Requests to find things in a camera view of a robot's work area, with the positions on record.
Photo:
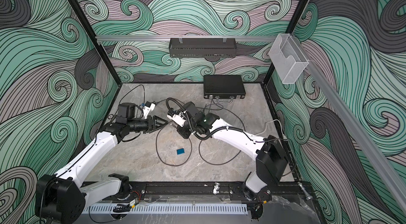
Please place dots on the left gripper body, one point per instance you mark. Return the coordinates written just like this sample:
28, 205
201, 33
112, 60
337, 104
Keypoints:
149, 120

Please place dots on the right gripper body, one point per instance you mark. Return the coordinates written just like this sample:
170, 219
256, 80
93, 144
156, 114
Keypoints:
189, 127

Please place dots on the teal small block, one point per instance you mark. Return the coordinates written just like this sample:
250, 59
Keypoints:
180, 151

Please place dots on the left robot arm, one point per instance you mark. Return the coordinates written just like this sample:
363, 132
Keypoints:
62, 197

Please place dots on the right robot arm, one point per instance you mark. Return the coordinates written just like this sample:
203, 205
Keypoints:
268, 153

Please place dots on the black briefcase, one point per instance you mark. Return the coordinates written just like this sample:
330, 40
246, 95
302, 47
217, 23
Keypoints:
223, 87

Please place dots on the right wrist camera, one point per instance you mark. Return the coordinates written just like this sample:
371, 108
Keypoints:
176, 117

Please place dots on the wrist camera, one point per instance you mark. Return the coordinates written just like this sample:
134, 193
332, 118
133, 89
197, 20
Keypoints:
176, 117
147, 108

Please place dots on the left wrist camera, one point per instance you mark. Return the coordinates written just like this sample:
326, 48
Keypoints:
147, 108

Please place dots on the black wall shelf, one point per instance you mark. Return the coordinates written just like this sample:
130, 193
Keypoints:
183, 47

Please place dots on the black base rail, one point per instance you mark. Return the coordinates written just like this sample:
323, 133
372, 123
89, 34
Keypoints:
228, 190

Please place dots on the white slotted cable duct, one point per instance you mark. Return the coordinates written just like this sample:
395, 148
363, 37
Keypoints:
172, 208

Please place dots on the clear acrylic wall holder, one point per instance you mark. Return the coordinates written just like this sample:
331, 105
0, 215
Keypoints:
288, 58

